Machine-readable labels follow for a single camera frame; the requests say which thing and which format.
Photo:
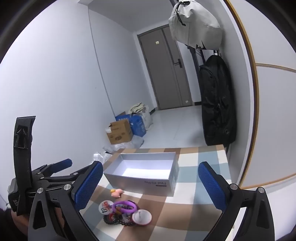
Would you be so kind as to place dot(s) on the grey door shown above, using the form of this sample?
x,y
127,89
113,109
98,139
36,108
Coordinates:
x,y
161,69

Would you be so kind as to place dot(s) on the brown cardboard box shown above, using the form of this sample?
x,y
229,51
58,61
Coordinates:
x,y
120,133

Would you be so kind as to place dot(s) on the blue cardboard box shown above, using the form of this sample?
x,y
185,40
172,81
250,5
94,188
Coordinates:
x,y
137,125

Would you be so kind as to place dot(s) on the black hanging bag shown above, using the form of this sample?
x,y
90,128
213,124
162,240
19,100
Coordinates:
x,y
217,104

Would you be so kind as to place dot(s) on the clear plastic wrap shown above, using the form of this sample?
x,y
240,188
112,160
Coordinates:
x,y
124,146

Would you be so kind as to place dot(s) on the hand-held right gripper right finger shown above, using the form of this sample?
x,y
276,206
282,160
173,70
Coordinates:
x,y
211,187

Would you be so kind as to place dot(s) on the person's left hand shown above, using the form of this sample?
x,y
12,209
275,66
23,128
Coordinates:
x,y
18,220

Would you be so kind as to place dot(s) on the wood-framed white panel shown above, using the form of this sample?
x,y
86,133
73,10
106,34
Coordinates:
x,y
272,104

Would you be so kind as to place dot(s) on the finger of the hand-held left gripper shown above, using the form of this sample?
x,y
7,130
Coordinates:
x,y
55,179
63,164

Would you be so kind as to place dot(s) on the grey backpack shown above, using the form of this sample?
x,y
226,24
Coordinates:
x,y
194,23

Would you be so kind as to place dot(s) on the round printed badge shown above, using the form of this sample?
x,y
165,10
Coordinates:
x,y
105,207

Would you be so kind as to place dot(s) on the grey cardboard box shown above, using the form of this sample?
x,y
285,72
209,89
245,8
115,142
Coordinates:
x,y
143,171

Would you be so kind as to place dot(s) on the pink pig toy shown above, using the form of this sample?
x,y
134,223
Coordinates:
x,y
116,193

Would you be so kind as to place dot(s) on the beige cloth bag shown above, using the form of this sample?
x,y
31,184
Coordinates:
x,y
137,108

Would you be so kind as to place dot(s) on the crumpled white plastic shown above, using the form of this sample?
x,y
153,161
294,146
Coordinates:
x,y
101,156

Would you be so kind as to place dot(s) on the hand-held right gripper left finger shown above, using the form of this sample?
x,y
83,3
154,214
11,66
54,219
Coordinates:
x,y
89,185

